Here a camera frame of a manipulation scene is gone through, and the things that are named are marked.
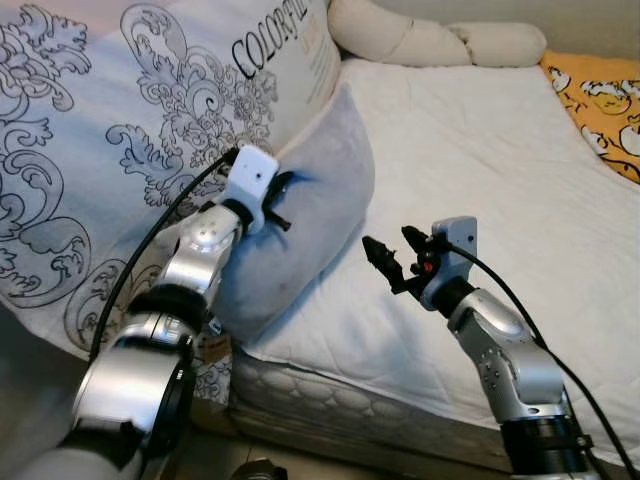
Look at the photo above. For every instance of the white ornament print duvet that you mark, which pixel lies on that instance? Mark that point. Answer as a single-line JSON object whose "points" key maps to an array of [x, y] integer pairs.
{"points": [[100, 120]]}

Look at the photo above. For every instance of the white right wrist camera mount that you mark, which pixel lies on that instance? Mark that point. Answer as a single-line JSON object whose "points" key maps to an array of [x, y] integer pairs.
{"points": [[458, 240]]}

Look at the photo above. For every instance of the beige bolster pillow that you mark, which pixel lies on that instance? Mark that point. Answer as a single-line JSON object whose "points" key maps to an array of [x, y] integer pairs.
{"points": [[390, 35], [505, 45]]}

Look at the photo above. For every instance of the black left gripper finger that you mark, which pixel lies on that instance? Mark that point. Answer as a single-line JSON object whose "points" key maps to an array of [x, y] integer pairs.
{"points": [[283, 181], [276, 219]]}

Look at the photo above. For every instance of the white quilted mattress cover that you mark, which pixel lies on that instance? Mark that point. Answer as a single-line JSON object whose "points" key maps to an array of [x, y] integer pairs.
{"points": [[480, 160]]}

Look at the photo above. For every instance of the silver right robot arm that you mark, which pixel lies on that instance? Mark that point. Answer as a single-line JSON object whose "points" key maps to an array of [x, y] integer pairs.
{"points": [[510, 360]]}

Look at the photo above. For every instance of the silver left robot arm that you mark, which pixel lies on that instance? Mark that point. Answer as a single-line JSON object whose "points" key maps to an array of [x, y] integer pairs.
{"points": [[195, 260]]}

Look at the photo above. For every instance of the brown paper label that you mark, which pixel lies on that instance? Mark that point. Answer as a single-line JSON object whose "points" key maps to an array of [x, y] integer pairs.
{"points": [[214, 350]]}

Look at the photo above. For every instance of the grey velvet pillow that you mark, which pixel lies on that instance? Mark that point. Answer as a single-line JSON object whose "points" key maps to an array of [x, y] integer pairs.
{"points": [[320, 190]]}

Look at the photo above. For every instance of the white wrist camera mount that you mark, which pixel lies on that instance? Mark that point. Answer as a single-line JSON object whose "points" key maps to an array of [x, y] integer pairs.
{"points": [[458, 240], [250, 180]]}

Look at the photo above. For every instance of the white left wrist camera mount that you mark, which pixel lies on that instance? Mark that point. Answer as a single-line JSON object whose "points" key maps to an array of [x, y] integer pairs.
{"points": [[250, 180]]}

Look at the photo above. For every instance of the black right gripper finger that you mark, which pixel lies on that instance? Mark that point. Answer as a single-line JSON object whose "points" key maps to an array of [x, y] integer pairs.
{"points": [[385, 262], [416, 240]]}

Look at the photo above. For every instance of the yellow orange cartoon blanket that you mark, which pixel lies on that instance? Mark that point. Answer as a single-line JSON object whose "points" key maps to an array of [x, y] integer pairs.
{"points": [[600, 100]]}

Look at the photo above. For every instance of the grey patterned mattress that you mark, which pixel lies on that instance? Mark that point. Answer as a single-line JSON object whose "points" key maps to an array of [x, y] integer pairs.
{"points": [[330, 410]]}

